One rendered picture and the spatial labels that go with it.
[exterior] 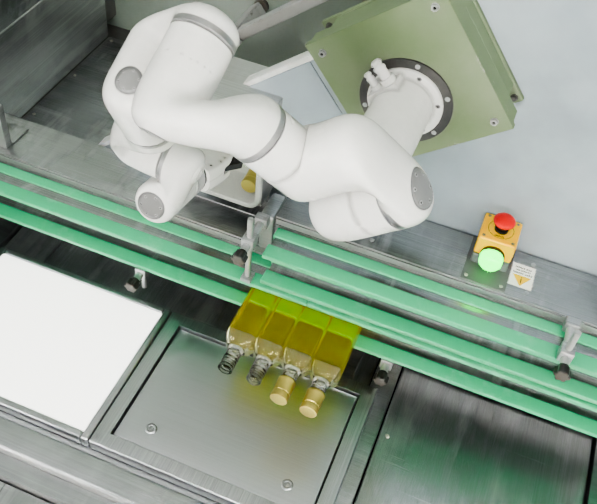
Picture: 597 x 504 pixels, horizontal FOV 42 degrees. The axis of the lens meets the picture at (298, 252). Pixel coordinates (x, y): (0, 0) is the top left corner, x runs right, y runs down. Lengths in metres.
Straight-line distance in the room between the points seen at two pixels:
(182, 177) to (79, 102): 1.05
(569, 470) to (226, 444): 0.68
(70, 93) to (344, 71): 1.18
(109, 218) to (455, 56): 0.81
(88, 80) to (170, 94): 1.46
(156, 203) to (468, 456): 0.79
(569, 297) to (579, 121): 0.34
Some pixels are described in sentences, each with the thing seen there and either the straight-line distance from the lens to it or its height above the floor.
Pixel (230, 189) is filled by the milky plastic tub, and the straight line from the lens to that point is 1.60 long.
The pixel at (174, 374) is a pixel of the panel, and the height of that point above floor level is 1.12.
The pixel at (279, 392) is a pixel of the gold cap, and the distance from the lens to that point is 1.43.
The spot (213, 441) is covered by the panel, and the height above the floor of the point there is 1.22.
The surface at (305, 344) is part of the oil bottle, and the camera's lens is 1.48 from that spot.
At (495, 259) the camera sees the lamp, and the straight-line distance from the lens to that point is 1.45.
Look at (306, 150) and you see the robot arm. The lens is 0.96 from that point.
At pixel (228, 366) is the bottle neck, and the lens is 1.46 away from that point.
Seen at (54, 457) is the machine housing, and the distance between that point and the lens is 1.56.
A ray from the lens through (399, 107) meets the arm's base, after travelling 1.20.
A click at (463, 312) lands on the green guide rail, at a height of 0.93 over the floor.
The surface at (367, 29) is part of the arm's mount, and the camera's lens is 1.25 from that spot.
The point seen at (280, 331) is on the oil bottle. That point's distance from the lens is 1.49.
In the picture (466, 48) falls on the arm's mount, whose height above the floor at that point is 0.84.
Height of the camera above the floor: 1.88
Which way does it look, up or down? 40 degrees down
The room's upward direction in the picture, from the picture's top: 151 degrees counter-clockwise
